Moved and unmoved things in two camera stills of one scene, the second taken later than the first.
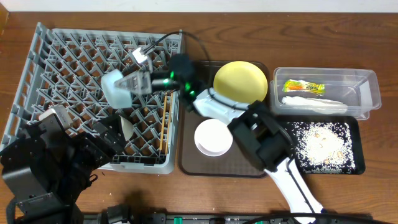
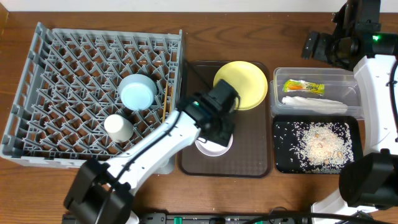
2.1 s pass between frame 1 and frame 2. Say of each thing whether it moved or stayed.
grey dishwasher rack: stayed
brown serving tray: stayed
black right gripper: moved
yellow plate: stayed
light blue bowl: moved
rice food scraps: stayed
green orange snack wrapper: stayed
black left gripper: moved
